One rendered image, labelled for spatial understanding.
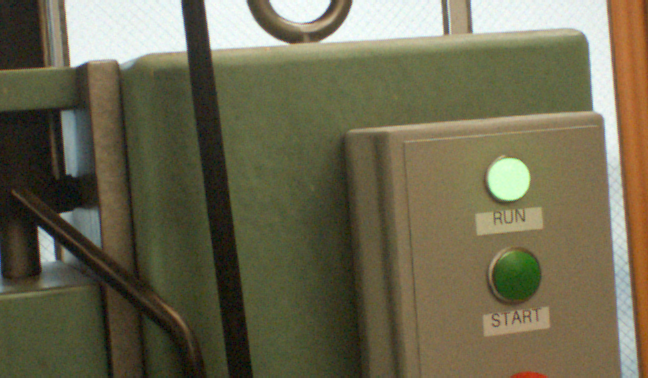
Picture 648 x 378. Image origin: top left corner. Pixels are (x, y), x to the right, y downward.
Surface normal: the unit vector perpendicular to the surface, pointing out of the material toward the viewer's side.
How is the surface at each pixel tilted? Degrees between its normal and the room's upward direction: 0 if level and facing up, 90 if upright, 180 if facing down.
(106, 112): 90
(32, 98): 90
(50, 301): 90
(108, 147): 90
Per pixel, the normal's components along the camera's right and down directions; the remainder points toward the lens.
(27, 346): 0.30, 0.03
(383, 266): -0.95, 0.09
